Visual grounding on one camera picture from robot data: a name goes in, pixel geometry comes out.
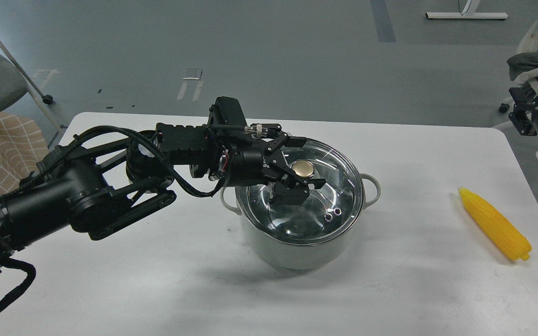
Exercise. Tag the pale green steel pot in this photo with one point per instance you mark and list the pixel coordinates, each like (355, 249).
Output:
(305, 256)

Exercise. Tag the white desk foot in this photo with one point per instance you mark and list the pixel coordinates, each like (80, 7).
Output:
(468, 12)

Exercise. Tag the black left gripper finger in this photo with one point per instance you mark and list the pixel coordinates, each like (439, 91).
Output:
(274, 147)
(294, 187)

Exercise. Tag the yellow corn cob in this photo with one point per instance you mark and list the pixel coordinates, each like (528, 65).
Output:
(512, 244)

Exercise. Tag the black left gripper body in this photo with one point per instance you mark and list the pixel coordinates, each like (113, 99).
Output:
(248, 167)

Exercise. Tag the glass pot lid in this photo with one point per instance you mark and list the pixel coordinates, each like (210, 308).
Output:
(326, 213)

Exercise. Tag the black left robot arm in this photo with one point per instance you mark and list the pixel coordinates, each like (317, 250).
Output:
(110, 177)

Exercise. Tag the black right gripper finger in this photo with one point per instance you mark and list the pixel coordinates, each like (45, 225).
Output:
(518, 116)

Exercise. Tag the beige checkered cloth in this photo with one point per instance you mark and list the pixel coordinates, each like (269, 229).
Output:
(22, 146)

